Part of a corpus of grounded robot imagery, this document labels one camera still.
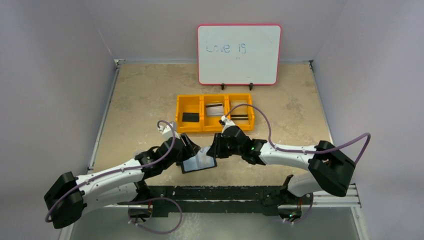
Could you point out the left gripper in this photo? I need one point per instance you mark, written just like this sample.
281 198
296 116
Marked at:
189 147

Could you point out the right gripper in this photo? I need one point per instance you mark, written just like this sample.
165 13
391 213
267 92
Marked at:
216 146

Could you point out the black leather card holder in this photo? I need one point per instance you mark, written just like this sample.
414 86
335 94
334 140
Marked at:
201 161

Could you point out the silver VIP diamond card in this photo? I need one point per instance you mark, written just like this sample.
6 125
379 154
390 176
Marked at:
214 109

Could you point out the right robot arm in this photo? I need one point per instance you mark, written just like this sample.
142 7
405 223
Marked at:
326 170

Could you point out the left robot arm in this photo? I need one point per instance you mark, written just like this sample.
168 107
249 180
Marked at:
70 197

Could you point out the gold striped card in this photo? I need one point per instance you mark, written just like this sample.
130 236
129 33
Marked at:
239 115

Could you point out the black card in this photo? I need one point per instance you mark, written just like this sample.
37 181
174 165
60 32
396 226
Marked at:
190 117

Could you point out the middle yellow bin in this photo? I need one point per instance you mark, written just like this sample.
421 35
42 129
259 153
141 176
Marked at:
211 124

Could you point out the left yellow bin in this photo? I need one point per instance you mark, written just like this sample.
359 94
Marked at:
188 103

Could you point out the pink framed whiteboard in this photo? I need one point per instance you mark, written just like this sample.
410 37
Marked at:
238 54

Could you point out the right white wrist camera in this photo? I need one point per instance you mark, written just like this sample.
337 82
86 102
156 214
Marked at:
226 123

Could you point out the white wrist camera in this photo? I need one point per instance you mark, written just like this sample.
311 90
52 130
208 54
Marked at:
226 123
167 131

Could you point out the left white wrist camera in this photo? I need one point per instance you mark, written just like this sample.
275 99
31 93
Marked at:
167 131

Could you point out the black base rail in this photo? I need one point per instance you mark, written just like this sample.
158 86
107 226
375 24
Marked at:
164 206

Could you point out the aluminium frame rail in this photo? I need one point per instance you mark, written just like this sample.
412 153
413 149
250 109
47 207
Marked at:
351 195

